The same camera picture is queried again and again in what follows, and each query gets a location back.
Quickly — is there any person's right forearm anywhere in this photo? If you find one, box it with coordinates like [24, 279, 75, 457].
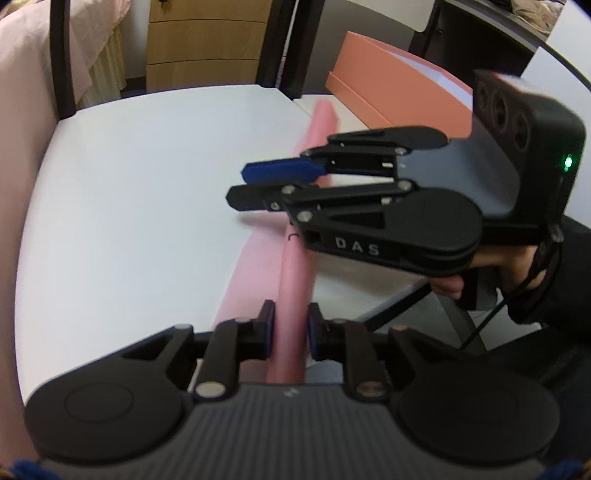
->
[503, 215, 591, 325]

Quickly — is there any wooden drawer cabinet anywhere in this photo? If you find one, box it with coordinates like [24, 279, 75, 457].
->
[145, 0, 274, 93]

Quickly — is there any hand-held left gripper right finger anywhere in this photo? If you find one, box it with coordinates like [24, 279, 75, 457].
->
[307, 302, 467, 402]

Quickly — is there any person's dark clothing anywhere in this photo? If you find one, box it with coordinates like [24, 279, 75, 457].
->
[480, 318, 591, 407]

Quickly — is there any orange shoe box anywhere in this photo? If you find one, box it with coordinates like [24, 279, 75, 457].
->
[336, 31, 476, 139]
[324, 69, 465, 139]

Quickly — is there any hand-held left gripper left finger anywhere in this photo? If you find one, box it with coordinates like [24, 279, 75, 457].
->
[121, 299, 278, 401]

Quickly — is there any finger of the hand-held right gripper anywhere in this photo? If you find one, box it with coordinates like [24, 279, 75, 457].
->
[226, 180, 419, 269]
[240, 126, 450, 185]

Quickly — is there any person's right hand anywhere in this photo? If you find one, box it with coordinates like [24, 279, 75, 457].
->
[428, 244, 550, 302]

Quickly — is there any cream bed skirt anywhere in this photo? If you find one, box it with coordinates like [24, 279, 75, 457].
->
[75, 41, 128, 110]

